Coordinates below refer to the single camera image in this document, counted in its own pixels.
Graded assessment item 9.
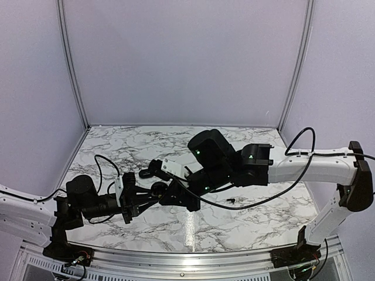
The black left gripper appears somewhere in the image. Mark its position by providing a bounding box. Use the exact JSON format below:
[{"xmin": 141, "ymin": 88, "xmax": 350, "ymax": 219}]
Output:
[{"xmin": 81, "ymin": 186, "xmax": 159, "ymax": 225}]

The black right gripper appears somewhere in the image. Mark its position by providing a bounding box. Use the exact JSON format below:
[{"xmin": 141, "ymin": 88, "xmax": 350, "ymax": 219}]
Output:
[{"xmin": 159, "ymin": 162, "xmax": 232, "ymax": 213}]

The black round disc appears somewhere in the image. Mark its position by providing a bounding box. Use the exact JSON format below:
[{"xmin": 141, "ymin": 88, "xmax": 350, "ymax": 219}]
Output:
[{"xmin": 151, "ymin": 181, "xmax": 168, "ymax": 199}]

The black earbud charging case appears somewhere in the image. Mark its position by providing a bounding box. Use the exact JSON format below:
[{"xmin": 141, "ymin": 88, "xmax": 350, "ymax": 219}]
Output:
[{"xmin": 138, "ymin": 169, "xmax": 154, "ymax": 179}]

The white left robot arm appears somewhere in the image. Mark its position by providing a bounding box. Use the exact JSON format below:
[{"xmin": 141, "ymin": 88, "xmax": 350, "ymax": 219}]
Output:
[{"xmin": 1, "ymin": 172, "xmax": 167, "ymax": 261}]

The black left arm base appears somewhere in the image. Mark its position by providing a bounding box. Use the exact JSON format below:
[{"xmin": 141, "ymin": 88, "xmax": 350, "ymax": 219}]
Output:
[{"xmin": 42, "ymin": 227, "xmax": 94, "ymax": 266}]

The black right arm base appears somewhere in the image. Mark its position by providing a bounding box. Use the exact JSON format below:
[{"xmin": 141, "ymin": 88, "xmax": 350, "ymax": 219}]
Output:
[{"xmin": 270, "ymin": 226, "xmax": 321, "ymax": 268}]

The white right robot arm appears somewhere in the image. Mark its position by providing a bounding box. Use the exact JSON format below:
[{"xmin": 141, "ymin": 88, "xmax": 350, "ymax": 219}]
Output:
[{"xmin": 161, "ymin": 129, "xmax": 374, "ymax": 262}]

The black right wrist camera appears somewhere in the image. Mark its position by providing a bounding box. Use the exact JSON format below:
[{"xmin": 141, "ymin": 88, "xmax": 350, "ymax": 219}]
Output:
[{"xmin": 148, "ymin": 159, "xmax": 171, "ymax": 181}]

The aluminium front rail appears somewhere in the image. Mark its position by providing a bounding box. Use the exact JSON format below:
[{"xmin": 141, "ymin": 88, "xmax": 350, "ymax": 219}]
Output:
[{"xmin": 17, "ymin": 239, "xmax": 343, "ymax": 281}]

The right aluminium frame post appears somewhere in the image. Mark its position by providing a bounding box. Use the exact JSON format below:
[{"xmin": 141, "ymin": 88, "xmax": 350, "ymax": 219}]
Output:
[{"xmin": 277, "ymin": 0, "xmax": 316, "ymax": 133}]

